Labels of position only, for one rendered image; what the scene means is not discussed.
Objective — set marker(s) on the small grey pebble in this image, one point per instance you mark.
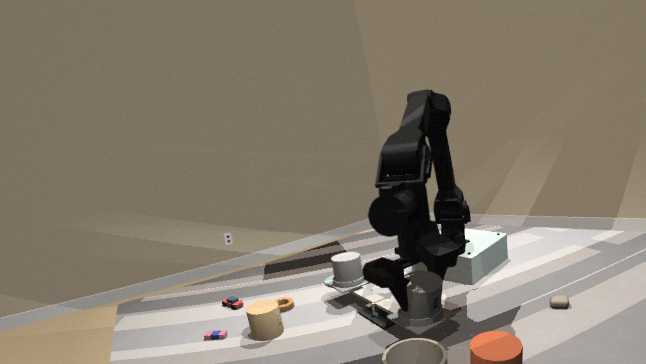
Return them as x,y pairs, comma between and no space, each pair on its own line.
559,301

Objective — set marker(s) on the small red toy car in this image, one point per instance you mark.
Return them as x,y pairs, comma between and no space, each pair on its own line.
233,302

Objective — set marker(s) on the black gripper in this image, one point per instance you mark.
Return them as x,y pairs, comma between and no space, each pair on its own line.
387,273

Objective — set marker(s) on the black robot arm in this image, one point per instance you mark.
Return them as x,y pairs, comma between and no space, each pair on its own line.
408,160

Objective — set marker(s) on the pink eraser with blue sleeve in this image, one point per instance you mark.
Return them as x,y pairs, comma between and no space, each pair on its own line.
215,335

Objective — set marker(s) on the tan cylinder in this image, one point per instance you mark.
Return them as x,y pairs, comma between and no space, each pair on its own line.
265,320

